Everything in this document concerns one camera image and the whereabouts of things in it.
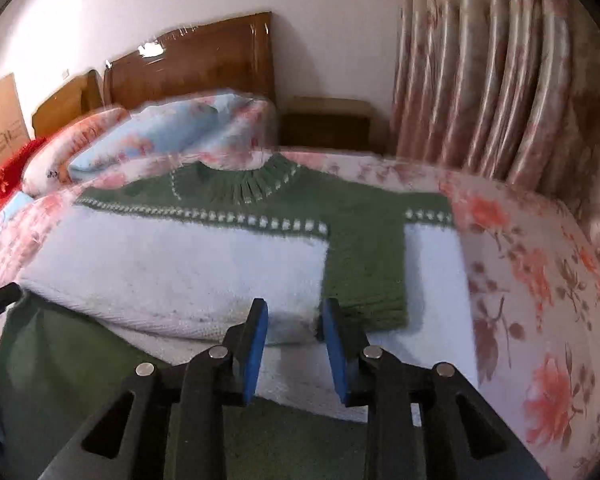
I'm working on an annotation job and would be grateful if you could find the green and white knit sweater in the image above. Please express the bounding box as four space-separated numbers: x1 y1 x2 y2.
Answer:
0 155 478 479

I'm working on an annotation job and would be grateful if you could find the red blanket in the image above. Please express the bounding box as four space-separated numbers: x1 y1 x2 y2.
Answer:
0 139 47 211

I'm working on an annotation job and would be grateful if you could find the floral pink bed quilt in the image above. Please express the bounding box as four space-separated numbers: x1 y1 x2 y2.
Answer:
0 151 600 479

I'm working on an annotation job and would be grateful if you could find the orange floral pillow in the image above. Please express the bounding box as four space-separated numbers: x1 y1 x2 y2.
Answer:
21 106 130 197

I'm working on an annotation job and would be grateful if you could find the light wooden headboard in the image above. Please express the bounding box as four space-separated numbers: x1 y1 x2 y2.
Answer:
32 70 104 139

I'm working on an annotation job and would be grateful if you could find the folded light blue quilt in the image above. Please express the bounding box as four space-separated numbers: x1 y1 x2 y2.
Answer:
67 91 277 182

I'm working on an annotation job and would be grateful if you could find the dark wooden nightstand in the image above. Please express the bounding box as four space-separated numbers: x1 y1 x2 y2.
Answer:
278 96 387 154

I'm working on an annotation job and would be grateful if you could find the dark wooden headboard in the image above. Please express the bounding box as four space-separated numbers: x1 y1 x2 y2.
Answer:
102 12 275 110

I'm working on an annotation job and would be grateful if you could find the floral pink curtain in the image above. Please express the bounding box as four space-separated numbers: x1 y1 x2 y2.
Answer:
388 0 600 257

